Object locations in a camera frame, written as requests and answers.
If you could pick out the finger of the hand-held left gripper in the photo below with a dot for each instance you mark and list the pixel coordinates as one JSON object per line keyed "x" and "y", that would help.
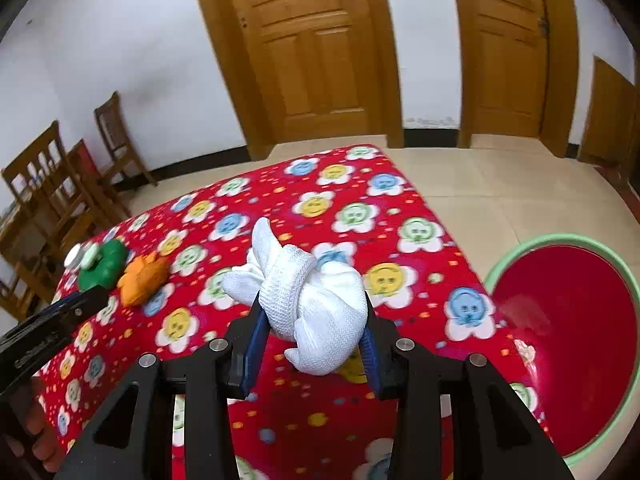
{"x": 82, "y": 305}

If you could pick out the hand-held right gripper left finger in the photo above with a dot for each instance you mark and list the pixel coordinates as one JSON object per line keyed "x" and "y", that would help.
{"x": 252, "y": 355}

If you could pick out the red basin with green rim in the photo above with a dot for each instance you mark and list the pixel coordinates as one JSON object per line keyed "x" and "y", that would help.
{"x": 570, "y": 335}

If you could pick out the wooden chair with red seat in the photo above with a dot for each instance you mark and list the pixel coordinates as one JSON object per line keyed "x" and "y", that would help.
{"x": 87, "y": 175}

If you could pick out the orange crumpled foam net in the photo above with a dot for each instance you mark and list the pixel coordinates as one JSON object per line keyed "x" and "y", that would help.
{"x": 142, "y": 280}

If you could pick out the narrow wooden door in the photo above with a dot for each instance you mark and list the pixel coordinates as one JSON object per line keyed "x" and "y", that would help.
{"x": 607, "y": 115}

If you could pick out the white knotted cloth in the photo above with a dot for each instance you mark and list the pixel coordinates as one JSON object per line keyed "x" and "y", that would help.
{"x": 315, "y": 300}

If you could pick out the red floral blanket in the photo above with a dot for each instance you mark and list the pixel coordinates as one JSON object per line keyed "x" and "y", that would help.
{"x": 320, "y": 200}

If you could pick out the wide wooden panel door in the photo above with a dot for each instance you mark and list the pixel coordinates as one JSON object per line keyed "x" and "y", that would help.
{"x": 300, "y": 45}

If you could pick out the green crumpled foam net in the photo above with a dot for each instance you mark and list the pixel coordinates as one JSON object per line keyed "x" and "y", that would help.
{"x": 102, "y": 265}

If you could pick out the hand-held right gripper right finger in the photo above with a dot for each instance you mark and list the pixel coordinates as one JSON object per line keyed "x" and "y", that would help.
{"x": 371, "y": 360}

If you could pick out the white paper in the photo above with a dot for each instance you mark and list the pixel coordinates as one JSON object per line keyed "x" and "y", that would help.
{"x": 523, "y": 351}

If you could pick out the person's left hand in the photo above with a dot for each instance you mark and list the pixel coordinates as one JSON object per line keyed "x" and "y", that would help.
{"x": 42, "y": 440}

